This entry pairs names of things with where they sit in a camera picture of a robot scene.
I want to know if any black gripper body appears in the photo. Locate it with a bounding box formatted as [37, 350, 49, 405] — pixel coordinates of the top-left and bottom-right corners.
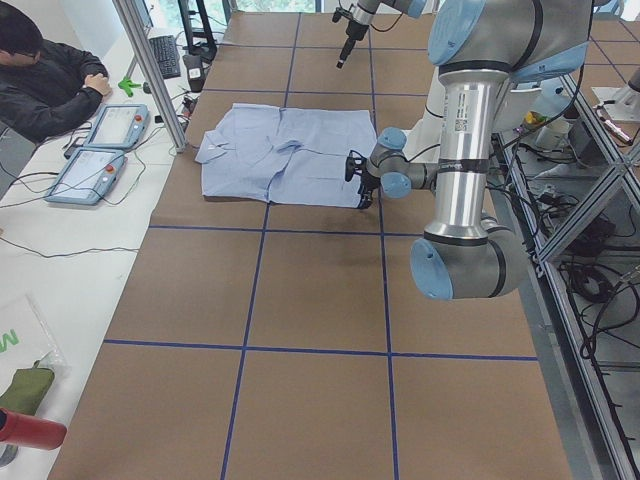
[358, 169, 381, 198]
[346, 20, 369, 40]

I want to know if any light blue striped shirt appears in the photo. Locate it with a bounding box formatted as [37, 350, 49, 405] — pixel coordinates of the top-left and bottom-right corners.
[195, 103, 376, 208]

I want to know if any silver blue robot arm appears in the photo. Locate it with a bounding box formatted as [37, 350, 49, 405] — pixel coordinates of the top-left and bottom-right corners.
[332, 0, 427, 69]
[345, 1, 593, 300]

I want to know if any person's hand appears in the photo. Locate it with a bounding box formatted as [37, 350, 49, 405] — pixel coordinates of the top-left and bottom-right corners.
[84, 73, 112, 97]

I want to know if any black keyboard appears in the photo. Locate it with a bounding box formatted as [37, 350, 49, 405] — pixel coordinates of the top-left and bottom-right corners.
[148, 35, 181, 79]

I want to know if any brown paper table cover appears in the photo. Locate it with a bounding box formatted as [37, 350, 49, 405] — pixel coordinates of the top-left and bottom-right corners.
[47, 10, 576, 480]

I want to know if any green plastic tool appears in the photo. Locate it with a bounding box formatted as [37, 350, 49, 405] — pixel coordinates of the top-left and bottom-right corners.
[118, 77, 143, 98]

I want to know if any upper teach pendant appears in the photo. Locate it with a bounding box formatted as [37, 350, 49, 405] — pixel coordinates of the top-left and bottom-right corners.
[84, 103, 150, 151]

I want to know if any teach pendant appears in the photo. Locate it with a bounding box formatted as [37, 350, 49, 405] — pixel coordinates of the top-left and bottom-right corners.
[44, 147, 126, 206]
[84, 103, 150, 151]

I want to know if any lower teach pendant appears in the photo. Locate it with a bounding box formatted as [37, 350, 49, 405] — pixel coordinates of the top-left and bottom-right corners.
[44, 147, 126, 206]

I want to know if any person in black jacket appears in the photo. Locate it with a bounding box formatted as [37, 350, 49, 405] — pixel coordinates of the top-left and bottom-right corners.
[1, 2, 109, 144]

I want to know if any clear plastic bag MiNi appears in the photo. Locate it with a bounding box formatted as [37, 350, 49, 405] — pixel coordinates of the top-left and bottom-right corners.
[1, 295, 70, 392]

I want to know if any green folded cloth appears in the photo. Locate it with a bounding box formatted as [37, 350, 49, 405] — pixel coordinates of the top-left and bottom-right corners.
[1, 366, 55, 416]

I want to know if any red bottle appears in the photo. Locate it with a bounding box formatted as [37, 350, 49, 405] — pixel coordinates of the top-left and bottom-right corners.
[1, 408, 67, 450]

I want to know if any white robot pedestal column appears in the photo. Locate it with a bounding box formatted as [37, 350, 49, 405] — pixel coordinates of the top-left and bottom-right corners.
[403, 69, 445, 163]

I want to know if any aluminium frame post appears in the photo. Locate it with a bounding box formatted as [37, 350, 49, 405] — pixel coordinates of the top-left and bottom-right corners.
[112, 0, 187, 153]

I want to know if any black cable on table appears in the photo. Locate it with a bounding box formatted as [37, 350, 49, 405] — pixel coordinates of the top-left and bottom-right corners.
[0, 234, 141, 260]

